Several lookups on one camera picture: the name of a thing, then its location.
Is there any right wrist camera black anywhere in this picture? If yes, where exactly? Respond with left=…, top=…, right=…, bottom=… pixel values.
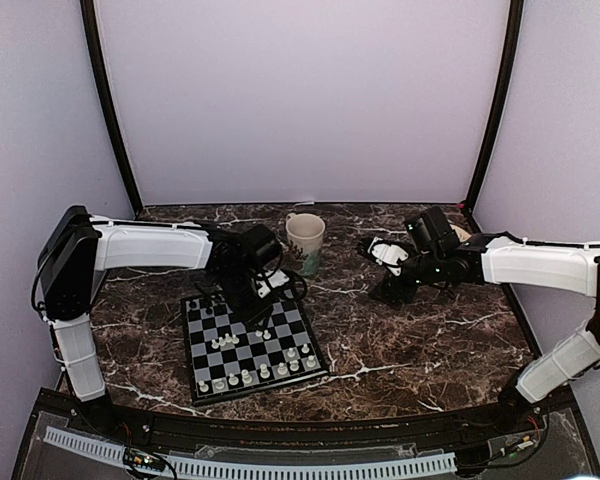
left=405, top=206, right=460, bottom=258

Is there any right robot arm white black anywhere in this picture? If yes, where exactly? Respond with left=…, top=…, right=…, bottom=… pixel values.
left=358, top=232, right=600, bottom=434

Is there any black front rail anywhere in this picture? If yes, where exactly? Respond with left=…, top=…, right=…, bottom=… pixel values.
left=34, top=384, right=576, bottom=451

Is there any left black frame post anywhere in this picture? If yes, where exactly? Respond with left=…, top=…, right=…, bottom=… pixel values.
left=79, top=0, right=144, bottom=216

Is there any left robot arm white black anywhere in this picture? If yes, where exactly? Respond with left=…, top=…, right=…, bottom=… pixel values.
left=31, top=205, right=290, bottom=436

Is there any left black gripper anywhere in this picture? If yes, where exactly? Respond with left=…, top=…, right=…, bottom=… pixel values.
left=215, top=268, right=274, bottom=331

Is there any right black frame post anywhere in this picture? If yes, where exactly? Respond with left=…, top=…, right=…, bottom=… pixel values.
left=463, top=0, right=525, bottom=213

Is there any black frame post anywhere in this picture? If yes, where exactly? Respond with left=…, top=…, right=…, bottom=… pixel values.
left=79, top=0, right=144, bottom=216
left=463, top=0, right=525, bottom=213

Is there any black grey chessboard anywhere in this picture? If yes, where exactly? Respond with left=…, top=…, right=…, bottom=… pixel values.
left=180, top=296, right=328, bottom=407

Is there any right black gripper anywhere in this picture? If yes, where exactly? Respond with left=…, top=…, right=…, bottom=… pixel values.
left=369, top=244, right=445, bottom=310

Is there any white slotted cable duct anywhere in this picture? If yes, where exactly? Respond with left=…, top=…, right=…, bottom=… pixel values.
left=43, top=426, right=457, bottom=479

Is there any cream floral mug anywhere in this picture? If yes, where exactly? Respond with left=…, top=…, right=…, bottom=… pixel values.
left=285, top=213, right=326, bottom=277

